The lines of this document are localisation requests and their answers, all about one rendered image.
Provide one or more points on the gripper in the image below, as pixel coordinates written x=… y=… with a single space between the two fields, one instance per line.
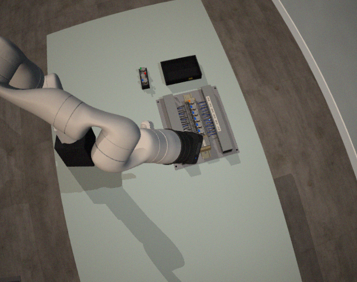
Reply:
x=182 y=147

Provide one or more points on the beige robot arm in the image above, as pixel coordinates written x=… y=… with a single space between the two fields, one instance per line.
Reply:
x=121 y=144

